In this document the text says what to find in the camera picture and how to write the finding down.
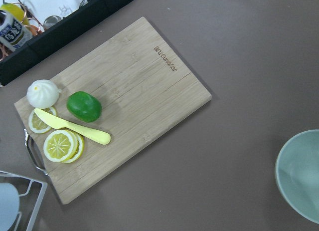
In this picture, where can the lemon slice near bun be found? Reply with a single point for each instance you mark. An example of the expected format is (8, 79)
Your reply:
(36, 125)

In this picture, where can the white steamed bun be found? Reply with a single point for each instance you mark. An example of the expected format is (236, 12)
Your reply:
(42, 94)

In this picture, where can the yellow plastic knife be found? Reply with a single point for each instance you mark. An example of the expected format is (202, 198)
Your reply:
(55, 122)

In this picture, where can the green bowl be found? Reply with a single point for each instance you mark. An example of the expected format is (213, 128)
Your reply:
(297, 173)

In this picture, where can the white wire cup rack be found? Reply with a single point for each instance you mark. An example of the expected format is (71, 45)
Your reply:
(31, 194)

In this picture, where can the light blue cup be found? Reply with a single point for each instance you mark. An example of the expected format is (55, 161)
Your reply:
(9, 205)

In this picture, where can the wooden cutting board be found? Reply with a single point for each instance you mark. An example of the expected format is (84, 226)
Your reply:
(145, 90)

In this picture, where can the green lime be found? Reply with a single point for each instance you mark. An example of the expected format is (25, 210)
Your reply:
(84, 106)

